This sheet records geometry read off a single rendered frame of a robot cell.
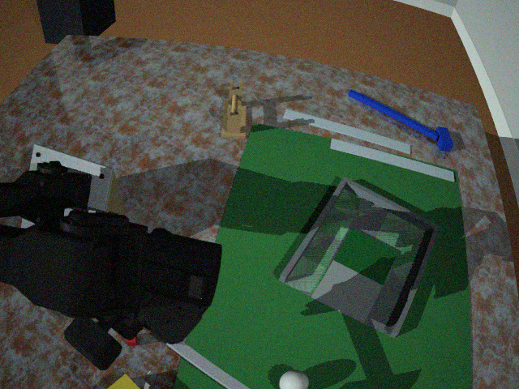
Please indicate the white ball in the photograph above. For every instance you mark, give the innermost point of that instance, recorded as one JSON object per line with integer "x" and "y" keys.
{"x": 294, "y": 379}

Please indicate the small red cube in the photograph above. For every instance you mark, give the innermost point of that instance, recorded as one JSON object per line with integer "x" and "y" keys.
{"x": 133, "y": 342}

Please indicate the green mat with square cut-out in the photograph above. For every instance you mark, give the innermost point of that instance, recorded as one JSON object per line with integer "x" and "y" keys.
{"x": 258, "y": 328}

